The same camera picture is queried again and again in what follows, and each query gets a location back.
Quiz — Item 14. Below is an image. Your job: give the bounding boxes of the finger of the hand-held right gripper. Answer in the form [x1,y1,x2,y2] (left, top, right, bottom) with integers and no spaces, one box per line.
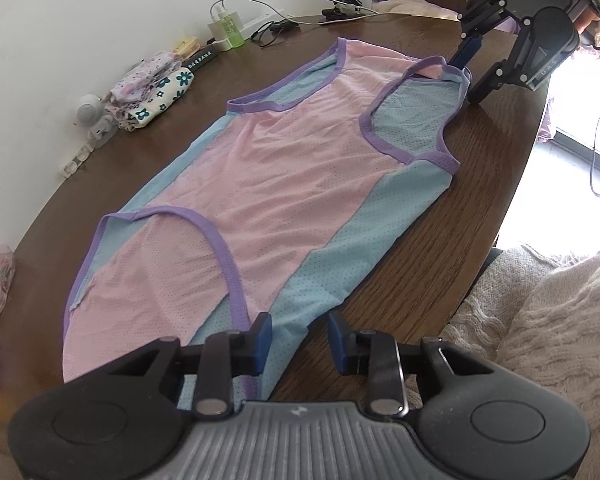
[466,39,526,106]
[451,0,507,69]

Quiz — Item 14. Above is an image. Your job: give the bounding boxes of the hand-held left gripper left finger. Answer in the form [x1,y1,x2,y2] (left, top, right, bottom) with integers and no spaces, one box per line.
[105,311,274,418]

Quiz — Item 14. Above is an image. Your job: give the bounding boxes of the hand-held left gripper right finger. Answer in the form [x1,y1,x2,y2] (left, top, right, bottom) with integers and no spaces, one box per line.
[328,311,496,418]

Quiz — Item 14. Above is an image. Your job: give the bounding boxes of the pink blue purple-trimmed garment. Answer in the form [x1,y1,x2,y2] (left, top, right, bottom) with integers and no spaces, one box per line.
[62,37,473,411]

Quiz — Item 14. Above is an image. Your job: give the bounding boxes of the person's right hand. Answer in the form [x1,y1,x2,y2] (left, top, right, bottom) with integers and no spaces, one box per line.
[575,2,600,48]

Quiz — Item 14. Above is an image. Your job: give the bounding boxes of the cream fuzzy cloth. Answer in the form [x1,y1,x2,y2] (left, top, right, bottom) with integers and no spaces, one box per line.
[375,0,463,23]

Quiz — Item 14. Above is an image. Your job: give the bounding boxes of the white power strip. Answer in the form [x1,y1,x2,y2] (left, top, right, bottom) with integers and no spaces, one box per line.
[60,139,102,179]
[207,10,301,53]

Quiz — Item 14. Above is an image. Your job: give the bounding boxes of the person's cream knit sweater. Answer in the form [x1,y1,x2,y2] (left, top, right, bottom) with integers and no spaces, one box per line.
[440,242,600,480]

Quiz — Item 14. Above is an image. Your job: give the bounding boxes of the green bottle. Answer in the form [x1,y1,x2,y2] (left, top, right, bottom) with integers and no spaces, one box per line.
[221,17,245,50]

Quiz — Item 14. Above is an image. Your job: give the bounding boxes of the folded white teal-flower cloth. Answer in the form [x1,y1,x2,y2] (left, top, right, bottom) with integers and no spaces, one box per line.
[117,67,197,133]

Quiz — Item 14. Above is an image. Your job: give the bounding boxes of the black box white label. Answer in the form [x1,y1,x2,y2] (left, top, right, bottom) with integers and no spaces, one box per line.
[180,49,219,72]

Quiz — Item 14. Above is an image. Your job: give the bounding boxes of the yellow packets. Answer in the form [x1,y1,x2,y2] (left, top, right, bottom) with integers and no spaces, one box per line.
[172,36,202,59]

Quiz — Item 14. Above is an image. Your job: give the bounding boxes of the white robot-shaped speaker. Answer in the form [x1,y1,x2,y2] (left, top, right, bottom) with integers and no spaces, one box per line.
[75,94,116,142]

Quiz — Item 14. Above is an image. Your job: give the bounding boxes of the coiled black cable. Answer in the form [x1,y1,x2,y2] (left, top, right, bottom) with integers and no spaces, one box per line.
[252,19,302,49]

